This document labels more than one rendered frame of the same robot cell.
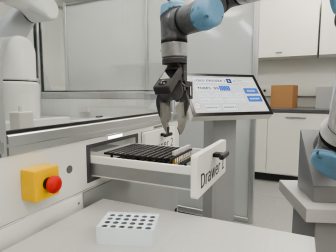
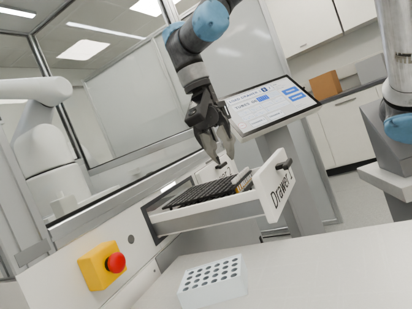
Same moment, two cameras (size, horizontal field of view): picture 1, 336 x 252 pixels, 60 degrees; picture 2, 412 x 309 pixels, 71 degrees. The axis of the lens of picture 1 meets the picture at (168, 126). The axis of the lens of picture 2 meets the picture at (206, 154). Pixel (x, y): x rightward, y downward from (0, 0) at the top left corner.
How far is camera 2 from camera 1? 9 cm
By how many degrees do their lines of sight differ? 4
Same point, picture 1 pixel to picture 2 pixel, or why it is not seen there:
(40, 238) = not seen: outside the picture
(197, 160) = (260, 179)
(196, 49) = (221, 73)
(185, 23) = (192, 41)
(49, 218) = (127, 299)
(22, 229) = not seen: outside the picture
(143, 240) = (233, 290)
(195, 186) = (269, 208)
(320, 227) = not seen: outside the picture
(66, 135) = (114, 205)
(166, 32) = (177, 59)
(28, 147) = (76, 232)
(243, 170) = (314, 172)
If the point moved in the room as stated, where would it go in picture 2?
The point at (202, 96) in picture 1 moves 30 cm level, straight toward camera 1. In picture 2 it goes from (243, 114) to (243, 114)
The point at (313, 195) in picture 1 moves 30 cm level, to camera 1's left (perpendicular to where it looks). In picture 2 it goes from (403, 170) to (290, 211)
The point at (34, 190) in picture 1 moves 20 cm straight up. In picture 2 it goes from (97, 277) to (56, 181)
